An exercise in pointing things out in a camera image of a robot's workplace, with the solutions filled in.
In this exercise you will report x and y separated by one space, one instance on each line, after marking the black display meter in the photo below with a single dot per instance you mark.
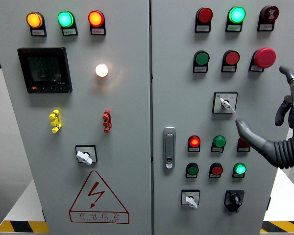
44 69

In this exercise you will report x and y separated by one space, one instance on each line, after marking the small red lit lamp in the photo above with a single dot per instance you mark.
194 142

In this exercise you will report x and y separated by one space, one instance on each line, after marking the yellow round lamp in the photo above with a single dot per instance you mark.
34 20

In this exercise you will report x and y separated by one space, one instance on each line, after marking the red unlit round lamp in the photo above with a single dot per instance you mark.
204 15

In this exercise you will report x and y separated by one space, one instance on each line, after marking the small red push button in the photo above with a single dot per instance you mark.
216 170
244 146

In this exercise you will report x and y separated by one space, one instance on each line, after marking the small green lit lamp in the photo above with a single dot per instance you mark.
239 169

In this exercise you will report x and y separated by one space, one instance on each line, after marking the small green push button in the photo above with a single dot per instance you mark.
219 142
193 170

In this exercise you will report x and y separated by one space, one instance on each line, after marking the red warning triangle sticker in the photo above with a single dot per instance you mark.
99 203

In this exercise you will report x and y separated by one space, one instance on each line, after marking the white glowing lamp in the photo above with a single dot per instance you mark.
101 70

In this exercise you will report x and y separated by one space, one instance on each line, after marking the large red stop button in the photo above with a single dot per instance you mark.
264 57

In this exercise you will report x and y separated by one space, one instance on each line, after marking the silver door lock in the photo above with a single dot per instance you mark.
169 147

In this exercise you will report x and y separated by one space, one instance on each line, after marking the pale grey cabinet door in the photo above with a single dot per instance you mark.
127 110
181 98

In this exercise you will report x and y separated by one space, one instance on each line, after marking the dark red buzzer lamp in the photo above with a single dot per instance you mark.
269 13

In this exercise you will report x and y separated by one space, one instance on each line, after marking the orange-red lit lamp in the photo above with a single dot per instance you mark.
96 18

